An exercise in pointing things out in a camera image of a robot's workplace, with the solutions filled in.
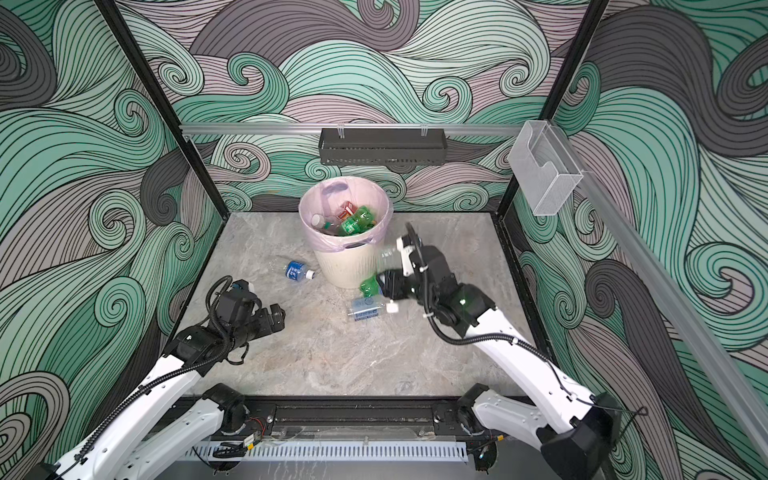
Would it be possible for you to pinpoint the green soda bottle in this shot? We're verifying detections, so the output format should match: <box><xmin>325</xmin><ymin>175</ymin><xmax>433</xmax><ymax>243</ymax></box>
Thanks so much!
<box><xmin>339</xmin><ymin>206</ymin><xmax>377</xmax><ymax>236</ymax></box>
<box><xmin>359</xmin><ymin>275</ymin><xmax>382</xmax><ymax>298</ymax></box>

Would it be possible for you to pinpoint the clear bottle pale blue label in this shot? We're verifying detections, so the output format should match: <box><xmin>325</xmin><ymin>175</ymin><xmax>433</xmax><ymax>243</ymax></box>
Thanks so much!
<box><xmin>348</xmin><ymin>297</ymin><xmax>384</xmax><ymax>321</ymax></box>

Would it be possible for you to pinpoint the clear bottle blue label white cap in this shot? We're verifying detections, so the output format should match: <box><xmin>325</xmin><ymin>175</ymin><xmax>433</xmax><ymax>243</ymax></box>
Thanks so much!
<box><xmin>284</xmin><ymin>260</ymin><xmax>316</xmax><ymax>282</ymax></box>

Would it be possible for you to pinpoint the red orange drink bottle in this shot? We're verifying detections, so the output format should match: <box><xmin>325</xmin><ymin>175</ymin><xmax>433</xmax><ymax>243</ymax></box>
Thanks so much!
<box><xmin>336</xmin><ymin>201</ymin><xmax>357</xmax><ymax>221</ymax></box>

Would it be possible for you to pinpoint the clear bottle blue red insert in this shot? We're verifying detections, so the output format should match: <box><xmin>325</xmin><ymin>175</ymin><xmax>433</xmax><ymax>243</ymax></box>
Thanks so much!
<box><xmin>311</xmin><ymin>214</ymin><xmax>338</xmax><ymax>235</ymax></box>

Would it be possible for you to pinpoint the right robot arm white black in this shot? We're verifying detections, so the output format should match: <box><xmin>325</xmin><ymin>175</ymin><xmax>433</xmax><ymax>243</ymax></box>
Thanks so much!
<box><xmin>376</xmin><ymin>270</ymin><xmax>621</xmax><ymax>479</ymax></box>

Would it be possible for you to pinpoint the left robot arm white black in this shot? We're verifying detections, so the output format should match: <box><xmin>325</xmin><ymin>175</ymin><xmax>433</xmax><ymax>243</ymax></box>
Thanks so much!
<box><xmin>26</xmin><ymin>304</ymin><xmax>285</xmax><ymax>479</ymax></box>

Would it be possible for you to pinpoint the cream ribbed waste bin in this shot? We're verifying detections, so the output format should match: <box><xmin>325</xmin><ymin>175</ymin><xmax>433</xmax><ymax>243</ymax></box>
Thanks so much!
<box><xmin>312</xmin><ymin>236</ymin><xmax>382</xmax><ymax>289</ymax></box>

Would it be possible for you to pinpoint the pink plastic bin liner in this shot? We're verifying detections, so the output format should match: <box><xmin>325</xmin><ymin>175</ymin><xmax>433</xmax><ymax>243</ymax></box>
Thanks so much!
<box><xmin>298</xmin><ymin>176</ymin><xmax>394</xmax><ymax>253</ymax></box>

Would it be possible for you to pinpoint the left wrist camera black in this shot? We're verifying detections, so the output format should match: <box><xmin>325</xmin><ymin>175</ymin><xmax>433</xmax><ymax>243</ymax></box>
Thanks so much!
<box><xmin>205</xmin><ymin>275</ymin><xmax>262</xmax><ymax>339</ymax></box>

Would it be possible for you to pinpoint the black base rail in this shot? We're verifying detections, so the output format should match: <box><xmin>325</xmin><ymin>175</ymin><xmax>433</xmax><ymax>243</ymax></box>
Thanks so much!
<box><xmin>149</xmin><ymin>394</ymin><xmax>529</xmax><ymax>436</ymax></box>

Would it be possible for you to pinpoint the white slotted cable duct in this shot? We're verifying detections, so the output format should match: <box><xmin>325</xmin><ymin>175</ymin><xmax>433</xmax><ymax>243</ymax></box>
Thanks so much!
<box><xmin>176</xmin><ymin>440</ymin><xmax>469</xmax><ymax>463</ymax></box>

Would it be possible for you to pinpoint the black wall-mounted tray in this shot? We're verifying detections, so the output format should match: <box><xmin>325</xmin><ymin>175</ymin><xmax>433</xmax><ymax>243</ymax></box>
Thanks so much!
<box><xmin>318</xmin><ymin>127</ymin><xmax>448</xmax><ymax>166</ymax></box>

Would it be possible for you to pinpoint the clear acrylic wall holder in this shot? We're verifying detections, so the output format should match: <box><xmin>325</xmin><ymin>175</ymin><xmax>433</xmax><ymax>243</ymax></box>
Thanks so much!
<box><xmin>508</xmin><ymin>120</ymin><xmax>583</xmax><ymax>217</ymax></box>

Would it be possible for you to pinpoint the aluminium rail back wall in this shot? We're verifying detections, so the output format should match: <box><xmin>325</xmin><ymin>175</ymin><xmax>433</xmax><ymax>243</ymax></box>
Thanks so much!
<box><xmin>179</xmin><ymin>122</ymin><xmax>523</xmax><ymax>137</ymax></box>

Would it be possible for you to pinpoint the aluminium rail wall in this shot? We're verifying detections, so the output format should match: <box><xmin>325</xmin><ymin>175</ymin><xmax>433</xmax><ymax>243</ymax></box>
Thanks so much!
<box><xmin>557</xmin><ymin>128</ymin><xmax>768</xmax><ymax>463</ymax></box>
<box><xmin>179</xmin><ymin>122</ymin><xmax>523</xmax><ymax>137</ymax></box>

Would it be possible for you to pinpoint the aluminium rail right wall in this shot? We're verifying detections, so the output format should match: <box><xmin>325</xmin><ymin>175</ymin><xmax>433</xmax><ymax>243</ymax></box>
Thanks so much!
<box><xmin>557</xmin><ymin>128</ymin><xmax>768</xmax><ymax>463</ymax></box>

